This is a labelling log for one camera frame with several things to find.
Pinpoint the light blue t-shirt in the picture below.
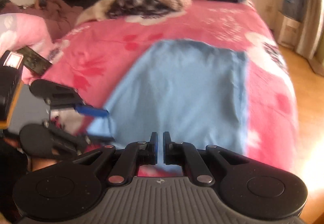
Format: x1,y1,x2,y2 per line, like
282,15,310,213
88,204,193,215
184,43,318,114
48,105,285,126
87,39,249,154

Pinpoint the black smartphone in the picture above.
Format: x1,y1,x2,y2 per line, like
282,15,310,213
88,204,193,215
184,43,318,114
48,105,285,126
17,46,52,76

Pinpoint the pink floral blanket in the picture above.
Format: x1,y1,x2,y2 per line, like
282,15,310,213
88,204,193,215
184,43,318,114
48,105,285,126
44,0,298,170

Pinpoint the mauve puffer jacket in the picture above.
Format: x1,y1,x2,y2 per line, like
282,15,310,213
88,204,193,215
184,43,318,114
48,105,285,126
1,0,83,41

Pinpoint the cream white sweater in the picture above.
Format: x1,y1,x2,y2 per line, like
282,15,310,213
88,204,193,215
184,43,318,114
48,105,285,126
75,0,117,27

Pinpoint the dark plaid shirt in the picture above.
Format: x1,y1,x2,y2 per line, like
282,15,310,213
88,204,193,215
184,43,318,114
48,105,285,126
106,0,174,19

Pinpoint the white water dispenser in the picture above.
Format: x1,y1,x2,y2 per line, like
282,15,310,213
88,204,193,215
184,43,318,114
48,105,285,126
274,11,301,50

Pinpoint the blue water bottle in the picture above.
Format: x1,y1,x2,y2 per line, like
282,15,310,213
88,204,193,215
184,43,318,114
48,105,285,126
281,0,305,22

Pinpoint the beige curtain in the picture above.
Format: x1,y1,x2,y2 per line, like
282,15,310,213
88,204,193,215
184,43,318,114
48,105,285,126
295,0,323,59

